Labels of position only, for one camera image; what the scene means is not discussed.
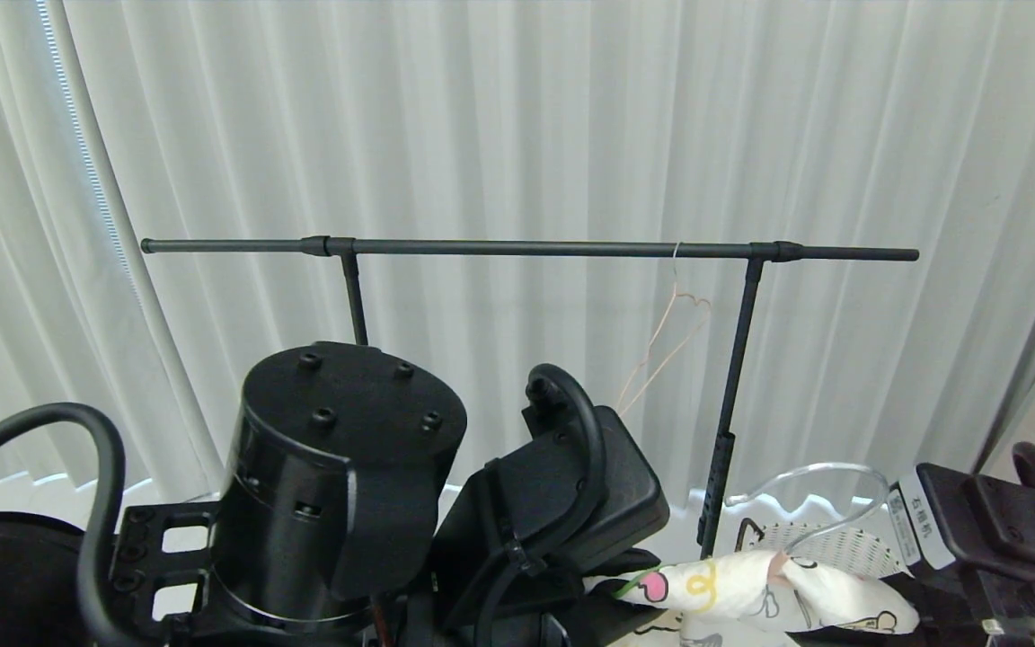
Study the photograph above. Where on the cream printed shirt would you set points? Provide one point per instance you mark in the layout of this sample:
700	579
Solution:
733	584

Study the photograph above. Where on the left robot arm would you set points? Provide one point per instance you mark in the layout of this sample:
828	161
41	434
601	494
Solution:
338	467

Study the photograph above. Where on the black clothes rack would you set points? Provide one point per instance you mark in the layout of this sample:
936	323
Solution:
526	247

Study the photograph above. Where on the pink clothes hanger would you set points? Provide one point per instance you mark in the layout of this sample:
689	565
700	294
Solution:
676	265

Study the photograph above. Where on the white laundry basket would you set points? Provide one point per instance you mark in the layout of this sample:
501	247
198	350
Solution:
841	544

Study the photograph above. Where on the white curtain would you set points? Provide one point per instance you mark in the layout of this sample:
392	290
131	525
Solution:
526	117

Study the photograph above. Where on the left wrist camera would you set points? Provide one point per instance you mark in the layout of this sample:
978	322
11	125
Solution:
607	503

